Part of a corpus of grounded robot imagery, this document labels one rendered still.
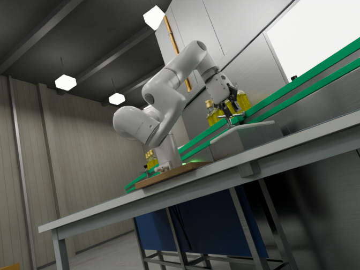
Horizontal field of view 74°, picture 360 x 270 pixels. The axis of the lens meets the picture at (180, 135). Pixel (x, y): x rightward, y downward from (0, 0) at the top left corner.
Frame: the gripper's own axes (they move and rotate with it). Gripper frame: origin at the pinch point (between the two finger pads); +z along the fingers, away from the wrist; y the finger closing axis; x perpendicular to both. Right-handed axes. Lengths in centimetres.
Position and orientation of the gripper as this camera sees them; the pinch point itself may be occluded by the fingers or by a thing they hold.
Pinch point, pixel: (232, 110)
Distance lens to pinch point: 99.3
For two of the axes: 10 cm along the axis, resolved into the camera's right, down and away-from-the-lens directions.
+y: -4.5, 3.5, 8.2
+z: 4.9, 8.6, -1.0
